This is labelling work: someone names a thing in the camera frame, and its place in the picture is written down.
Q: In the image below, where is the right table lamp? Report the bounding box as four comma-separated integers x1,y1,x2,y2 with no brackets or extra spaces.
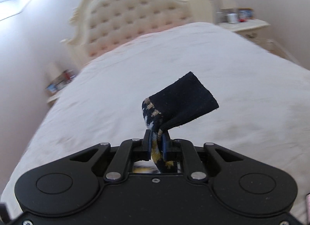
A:
220,0,238,10

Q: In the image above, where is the cream right nightstand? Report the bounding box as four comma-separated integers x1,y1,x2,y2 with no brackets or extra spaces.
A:
218,19,270,46

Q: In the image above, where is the cream left nightstand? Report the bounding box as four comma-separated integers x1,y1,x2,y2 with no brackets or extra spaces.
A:
45,70,76,107

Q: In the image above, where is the cream bedspread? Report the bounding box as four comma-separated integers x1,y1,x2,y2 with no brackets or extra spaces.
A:
1,22,309,222

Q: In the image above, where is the cream nightstand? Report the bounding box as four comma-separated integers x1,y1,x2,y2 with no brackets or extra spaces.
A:
218,19,270,46
45,70,76,107

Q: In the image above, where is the blue photo frame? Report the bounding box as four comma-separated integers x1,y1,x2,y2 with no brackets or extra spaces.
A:
45,79,60,95

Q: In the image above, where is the tufted pink headboard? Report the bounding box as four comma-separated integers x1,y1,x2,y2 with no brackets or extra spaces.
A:
86,0,195,59

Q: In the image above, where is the right nightstand photo frame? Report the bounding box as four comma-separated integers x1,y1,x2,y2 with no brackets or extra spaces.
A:
238,8,254,22

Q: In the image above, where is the white jar on nightstand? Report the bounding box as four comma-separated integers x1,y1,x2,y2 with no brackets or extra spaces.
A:
226,12,239,24

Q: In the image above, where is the patterned knit sweater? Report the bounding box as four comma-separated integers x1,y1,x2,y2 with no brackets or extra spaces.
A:
141,72,219,172

